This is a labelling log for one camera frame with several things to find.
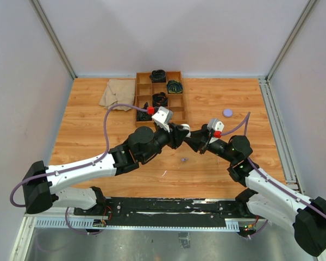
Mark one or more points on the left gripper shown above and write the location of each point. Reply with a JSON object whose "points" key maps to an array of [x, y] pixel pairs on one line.
{"points": [[176, 135]]}

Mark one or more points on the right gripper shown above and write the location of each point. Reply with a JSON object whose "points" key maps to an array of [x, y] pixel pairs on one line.
{"points": [[199, 135]]}

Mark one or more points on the white earbud case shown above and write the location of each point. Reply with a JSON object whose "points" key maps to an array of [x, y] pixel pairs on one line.
{"points": [[186, 127]]}

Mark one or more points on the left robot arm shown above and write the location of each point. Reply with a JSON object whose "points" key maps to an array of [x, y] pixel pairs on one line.
{"points": [[43, 183]]}

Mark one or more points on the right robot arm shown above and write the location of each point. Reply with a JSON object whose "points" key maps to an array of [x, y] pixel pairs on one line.
{"points": [[264, 196]]}

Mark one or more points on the purple earbud case far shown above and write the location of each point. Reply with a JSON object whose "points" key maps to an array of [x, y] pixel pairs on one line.
{"points": [[227, 113]]}

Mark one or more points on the black orange rolled tie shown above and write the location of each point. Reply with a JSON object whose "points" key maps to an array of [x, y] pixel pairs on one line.
{"points": [[160, 99]]}

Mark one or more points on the wooden compartment tray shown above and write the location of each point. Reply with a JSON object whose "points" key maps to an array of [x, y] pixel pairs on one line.
{"points": [[163, 88]]}

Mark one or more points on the dark floral folded tie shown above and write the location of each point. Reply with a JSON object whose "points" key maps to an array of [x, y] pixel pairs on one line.
{"points": [[143, 116]]}

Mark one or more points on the blue yellow rolled tie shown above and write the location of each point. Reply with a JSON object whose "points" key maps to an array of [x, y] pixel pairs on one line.
{"points": [[174, 87]]}

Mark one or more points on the black rolled tie top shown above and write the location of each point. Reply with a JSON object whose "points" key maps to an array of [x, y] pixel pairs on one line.
{"points": [[158, 76]]}

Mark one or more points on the beige folded cloth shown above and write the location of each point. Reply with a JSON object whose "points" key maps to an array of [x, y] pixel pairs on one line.
{"points": [[118, 91]]}

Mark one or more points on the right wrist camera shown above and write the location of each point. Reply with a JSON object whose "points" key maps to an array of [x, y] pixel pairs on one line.
{"points": [[215, 127]]}

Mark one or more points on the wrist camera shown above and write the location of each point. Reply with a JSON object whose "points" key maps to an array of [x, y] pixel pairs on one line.
{"points": [[162, 118], [215, 127]]}

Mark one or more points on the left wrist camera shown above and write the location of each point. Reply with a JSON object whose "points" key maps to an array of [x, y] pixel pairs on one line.
{"points": [[162, 118]]}

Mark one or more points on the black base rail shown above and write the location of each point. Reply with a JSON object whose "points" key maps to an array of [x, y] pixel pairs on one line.
{"points": [[165, 213]]}

